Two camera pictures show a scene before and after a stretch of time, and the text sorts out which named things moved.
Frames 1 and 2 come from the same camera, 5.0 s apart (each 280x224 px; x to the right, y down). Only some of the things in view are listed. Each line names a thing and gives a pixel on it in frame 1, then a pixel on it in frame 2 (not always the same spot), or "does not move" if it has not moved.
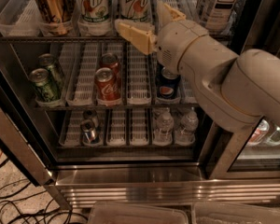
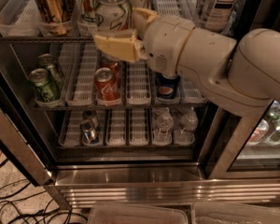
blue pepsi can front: [169, 84] does not move
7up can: [134, 3] → [114, 9]
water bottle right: [187, 133] does not move
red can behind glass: [259, 133] does not move
